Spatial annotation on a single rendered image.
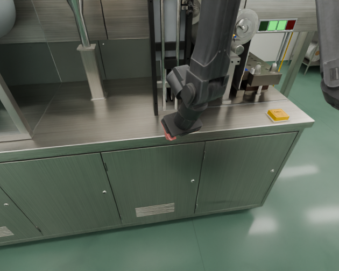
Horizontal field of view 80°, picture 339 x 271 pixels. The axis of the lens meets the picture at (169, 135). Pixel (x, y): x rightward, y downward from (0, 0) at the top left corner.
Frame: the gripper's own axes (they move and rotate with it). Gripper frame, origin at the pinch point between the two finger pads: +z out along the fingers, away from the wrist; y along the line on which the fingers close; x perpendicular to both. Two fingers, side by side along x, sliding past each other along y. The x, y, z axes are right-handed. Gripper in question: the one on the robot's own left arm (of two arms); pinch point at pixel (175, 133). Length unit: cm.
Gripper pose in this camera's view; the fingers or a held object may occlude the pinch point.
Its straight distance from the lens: 64.8
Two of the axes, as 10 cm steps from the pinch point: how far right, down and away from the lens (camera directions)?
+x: 4.2, 8.7, -2.7
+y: -8.8, 3.1, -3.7
